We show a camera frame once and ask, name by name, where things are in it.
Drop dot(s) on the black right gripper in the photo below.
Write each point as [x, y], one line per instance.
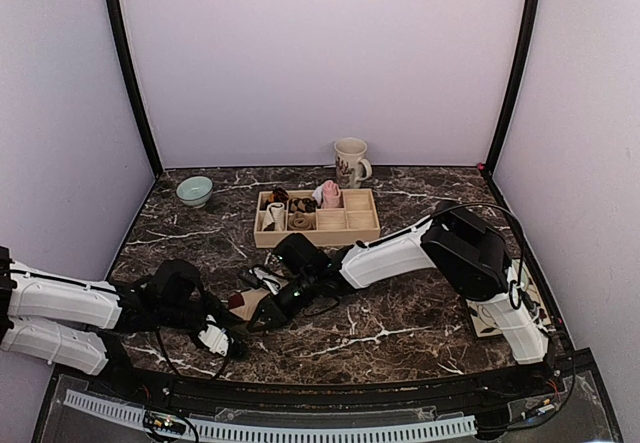
[274, 310]

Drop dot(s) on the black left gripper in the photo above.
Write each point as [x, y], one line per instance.
[220, 320]

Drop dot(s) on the beige striped cuff sock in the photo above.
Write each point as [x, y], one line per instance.
[244, 305]

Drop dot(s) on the wooden compartment organizer box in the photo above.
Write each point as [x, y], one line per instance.
[356, 219]

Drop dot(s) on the pink patterned long sock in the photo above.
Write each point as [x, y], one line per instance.
[328, 195]

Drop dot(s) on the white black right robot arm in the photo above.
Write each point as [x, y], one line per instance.
[469, 252]

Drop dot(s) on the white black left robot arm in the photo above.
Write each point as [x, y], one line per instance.
[77, 323]

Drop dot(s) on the white ribbed rolled sock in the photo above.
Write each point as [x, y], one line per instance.
[275, 217]

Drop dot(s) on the dark argyle rolled sock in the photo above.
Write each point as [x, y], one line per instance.
[303, 205]

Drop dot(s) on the light blue ceramic bowl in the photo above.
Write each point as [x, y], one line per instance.
[195, 191]

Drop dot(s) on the coral pattern ceramic mug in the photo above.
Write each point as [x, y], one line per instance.
[352, 167]

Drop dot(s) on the floral pattern coaster tile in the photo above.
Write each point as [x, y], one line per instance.
[488, 319]

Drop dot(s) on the white slotted cable duct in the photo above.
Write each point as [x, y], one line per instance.
[235, 425]

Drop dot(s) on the black front table rail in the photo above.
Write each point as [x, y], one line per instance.
[395, 370]

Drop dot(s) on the black left frame post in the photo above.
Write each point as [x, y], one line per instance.
[128, 72]

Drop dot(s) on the black frame post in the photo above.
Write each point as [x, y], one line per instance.
[128, 72]
[516, 74]

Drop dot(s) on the black right frame post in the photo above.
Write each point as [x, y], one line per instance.
[516, 74]

